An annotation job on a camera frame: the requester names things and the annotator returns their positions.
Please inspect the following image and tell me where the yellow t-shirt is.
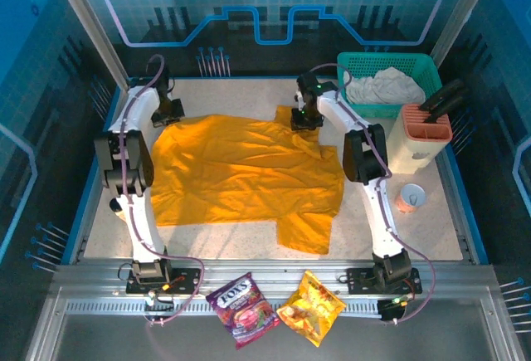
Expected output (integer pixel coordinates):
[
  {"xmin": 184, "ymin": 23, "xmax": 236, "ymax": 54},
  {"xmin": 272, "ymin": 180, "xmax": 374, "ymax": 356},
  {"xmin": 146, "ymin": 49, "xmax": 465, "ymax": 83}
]
[{"xmin": 150, "ymin": 105, "xmax": 346, "ymax": 256}]

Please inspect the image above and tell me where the black handled knife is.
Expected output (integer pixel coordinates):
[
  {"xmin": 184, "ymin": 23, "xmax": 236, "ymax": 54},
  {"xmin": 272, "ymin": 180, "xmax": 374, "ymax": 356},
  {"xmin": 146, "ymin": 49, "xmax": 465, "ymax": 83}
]
[
  {"xmin": 419, "ymin": 78, "xmax": 465, "ymax": 111},
  {"xmin": 425, "ymin": 95, "xmax": 466, "ymax": 124}
]

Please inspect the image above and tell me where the white t-shirt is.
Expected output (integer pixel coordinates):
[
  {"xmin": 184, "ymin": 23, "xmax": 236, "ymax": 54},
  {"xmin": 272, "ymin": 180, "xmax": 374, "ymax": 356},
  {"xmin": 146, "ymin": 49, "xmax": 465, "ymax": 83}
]
[{"xmin": 343, "ymin": 66, "xmax": 427, "ymax": 106}]

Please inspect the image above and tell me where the black controller board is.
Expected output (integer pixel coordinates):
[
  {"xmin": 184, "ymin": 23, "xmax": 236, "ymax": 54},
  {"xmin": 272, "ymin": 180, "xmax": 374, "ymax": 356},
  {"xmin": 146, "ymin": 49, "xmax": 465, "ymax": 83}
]
[
  {"xmin": 144, "ymin": 289, "xmax": 175, "ymax": 324},
  {"xmin": 378, "ymin": 297, "xmax": 406, "ymax": 323}
]

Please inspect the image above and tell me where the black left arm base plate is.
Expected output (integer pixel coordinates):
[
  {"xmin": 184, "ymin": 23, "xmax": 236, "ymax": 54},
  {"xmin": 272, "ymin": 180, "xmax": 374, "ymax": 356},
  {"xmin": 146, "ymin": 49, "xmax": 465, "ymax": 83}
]
[{"xmin": 125, "ymin": 267, "xmax": 202, "ymax": 295}]

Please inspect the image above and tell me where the yellow snack bag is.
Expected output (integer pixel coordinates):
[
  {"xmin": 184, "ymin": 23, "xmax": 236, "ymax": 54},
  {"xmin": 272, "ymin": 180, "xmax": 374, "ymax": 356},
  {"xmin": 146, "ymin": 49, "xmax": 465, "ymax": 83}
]
[{"xmin": 276, "ymin": 269, "xmax": 347, "ymax": 348}]

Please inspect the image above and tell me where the black left controller board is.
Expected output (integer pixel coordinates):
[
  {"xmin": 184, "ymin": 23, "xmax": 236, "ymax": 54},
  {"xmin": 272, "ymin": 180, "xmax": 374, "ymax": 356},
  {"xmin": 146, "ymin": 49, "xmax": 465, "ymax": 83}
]
[{"xmin": 144, "ymin": 289, "xmax": 175, "ymax": 324}]

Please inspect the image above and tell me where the black right controller board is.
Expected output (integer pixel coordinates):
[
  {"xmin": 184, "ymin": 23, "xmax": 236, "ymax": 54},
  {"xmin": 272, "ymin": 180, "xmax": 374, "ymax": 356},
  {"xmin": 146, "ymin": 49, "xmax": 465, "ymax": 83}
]
[{"xmin": 378, "ymin": 297, "xmax": 406, "ymax": 323}]

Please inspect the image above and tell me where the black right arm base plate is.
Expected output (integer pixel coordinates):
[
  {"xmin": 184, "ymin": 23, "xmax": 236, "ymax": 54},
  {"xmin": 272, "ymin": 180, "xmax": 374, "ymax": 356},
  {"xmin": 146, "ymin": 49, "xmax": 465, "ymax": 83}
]
[{"xmin": 346, "ymin": 267, "xmax": 423, "ymax": 295}]

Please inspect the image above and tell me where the cream knife block pink top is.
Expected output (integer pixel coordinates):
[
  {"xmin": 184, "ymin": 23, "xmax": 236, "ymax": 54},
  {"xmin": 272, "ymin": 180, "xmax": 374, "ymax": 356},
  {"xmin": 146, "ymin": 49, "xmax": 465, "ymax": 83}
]
[{"xmin": 386, "ymin": 103, "xmax": 454, "ymax": 175}]

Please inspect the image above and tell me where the aluminium front rail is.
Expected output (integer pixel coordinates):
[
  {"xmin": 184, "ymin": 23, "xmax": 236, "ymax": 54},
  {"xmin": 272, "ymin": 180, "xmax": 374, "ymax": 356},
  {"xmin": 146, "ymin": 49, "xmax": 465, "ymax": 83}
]
[{"xmin": 53, "ymin": 259, "xmax": 499, "ymax": 316}]

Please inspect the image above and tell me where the aluminium frame post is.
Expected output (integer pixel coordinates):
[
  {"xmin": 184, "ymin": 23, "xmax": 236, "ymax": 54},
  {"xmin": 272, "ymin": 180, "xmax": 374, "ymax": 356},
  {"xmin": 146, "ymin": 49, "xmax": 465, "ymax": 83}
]
[
  {"xmin": 45, "ymin": 0, "xmax": 134, "ymax": 90},
  {"xmin": 429, "ymin": 0, "xmax": 501, "ymax": 59}
]

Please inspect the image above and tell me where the purple candy bag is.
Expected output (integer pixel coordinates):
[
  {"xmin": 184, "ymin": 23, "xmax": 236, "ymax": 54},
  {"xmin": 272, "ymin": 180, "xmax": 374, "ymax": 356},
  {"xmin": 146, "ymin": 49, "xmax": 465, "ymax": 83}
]
[{"xmin": 206, "ymin": 272, "xmax": 282, "ymax": 350}]

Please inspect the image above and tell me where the teal plastic basket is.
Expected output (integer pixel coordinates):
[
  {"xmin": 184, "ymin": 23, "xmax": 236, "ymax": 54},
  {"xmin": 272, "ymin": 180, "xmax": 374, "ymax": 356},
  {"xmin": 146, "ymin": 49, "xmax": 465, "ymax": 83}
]
[{"xmin": 336, "ymin": 51, "xmax": 444, "ymax": 120}]

